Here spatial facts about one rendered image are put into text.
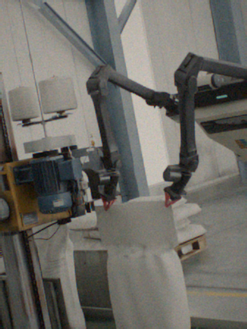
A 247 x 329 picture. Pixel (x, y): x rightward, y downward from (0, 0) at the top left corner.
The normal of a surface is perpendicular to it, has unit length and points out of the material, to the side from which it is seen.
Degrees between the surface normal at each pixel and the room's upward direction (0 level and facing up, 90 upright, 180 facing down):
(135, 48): 90
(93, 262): 90
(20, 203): 90
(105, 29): 90
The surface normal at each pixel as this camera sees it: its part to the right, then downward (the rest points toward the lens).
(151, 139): 0.73, -0.10
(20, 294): -0.66, 0.16
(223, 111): -0.58, -0.65
